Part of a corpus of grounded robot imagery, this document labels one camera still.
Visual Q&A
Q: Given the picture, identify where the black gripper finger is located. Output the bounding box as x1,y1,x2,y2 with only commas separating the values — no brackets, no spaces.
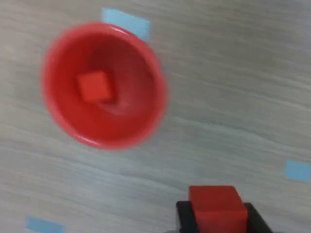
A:
244,202,274,233
176,200,201,233

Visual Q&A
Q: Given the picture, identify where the red cube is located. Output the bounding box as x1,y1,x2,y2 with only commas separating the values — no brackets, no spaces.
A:
76,70,116,102
188,185,248,233

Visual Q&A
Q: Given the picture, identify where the small tape patch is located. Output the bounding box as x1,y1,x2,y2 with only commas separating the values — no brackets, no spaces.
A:
101,6,153,41
283,159,311,184
25,216,65,233

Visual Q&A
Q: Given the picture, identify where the red plastic cup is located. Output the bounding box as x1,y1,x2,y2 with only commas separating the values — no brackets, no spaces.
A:
40,21,170,150

